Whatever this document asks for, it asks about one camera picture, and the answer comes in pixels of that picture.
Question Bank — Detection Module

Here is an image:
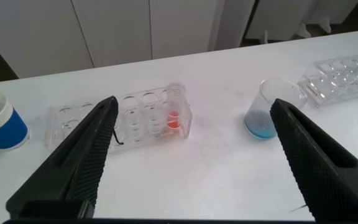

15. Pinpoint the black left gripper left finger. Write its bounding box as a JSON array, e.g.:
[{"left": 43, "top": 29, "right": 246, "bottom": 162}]
[{"left": 6, "top": 95, "right": 120, "bottom": 218}]

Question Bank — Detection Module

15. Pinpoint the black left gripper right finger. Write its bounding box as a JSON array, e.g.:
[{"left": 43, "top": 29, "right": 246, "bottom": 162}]
[{"left": 268, "top": 98, "right": 358, "bottom": 222}]

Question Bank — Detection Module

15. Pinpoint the red pigment test tube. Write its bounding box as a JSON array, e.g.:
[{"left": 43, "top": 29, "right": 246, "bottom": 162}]
[{"left": 166, "top": 82, "right": 186, "bottom": 130}]

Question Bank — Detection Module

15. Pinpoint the clear glass beaker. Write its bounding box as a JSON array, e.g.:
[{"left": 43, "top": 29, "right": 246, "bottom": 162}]
[{"left": 244, "top": 77, "right": 308, "bottom": 140}]

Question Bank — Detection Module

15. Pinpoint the clear acrylic test tube rack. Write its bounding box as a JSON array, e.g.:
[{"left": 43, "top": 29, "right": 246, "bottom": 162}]
[
  {"left": 296, "top": 51, "right": 358, "bottom": 108},
  {"left": 44, "top": 83, "right": 194, "bottom": 155}
]

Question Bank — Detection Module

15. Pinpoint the blue white paper cup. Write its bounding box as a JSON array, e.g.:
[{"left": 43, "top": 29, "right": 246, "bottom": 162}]
[{"left": 0, "top": 90, "right": 30, "bottom": 151}]

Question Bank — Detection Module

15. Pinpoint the white partition foot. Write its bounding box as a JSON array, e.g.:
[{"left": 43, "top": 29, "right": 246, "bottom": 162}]
[{"left": 296, "top": 21, "right": 333, "bottom": 40}]

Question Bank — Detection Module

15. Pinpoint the white angled partition panel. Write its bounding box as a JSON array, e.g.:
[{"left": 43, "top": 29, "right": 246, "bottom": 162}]
[{"left": 208, "top": 0, "right": 257, "bottom": 52}]

